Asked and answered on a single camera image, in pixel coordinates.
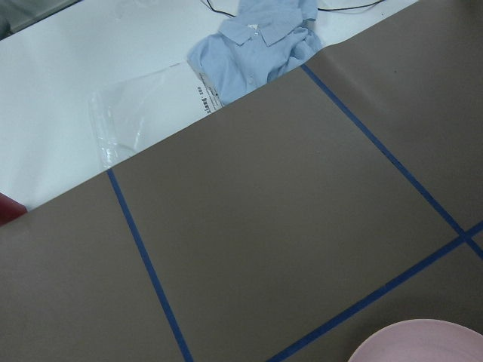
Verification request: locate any pink plate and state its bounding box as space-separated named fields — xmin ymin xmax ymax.
xmin=350 ymin=319 xmax=482 ymax=361

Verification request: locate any clear plastic bag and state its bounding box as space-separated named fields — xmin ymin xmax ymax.
xmin=88 ymin=62 xmax=223 ymax=169

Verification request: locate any red bottle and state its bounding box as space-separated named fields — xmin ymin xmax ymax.
xmin=0 ymin=193 xmax=28 ymax=226

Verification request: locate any light blue shirt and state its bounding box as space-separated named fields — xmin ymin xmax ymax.
xmin=187 ymin=1 xmax=322 ymax=106

